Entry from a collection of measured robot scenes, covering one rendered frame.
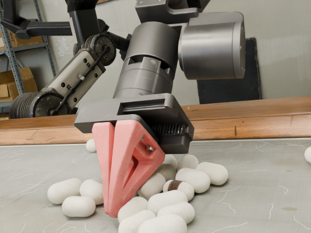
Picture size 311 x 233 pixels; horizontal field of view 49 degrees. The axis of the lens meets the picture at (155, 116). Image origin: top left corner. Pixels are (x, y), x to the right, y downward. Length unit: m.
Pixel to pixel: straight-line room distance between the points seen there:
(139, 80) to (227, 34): 0.09
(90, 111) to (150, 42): 0.10
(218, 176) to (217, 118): 0.16
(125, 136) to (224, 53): 0.12
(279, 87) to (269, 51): 0.25
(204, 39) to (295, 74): 2.02
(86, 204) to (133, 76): 0.13
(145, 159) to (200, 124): 0.17
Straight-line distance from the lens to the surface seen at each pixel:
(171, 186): 0.31
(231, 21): 0.37
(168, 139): 0.32
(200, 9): 0.45
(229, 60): 0.33
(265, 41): 2.34
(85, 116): 0.32
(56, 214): 0.36
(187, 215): 0.28
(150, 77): 0.33
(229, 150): 0.42
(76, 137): 0.58
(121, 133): 0.29
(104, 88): 2.96
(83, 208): 0.32
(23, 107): 0.99
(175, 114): 0.29
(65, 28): 1.59
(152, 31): 0.37
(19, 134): 0.69
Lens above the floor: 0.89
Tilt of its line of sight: 14 degrees down
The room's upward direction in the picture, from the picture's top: 11 degrees counter-clockwise
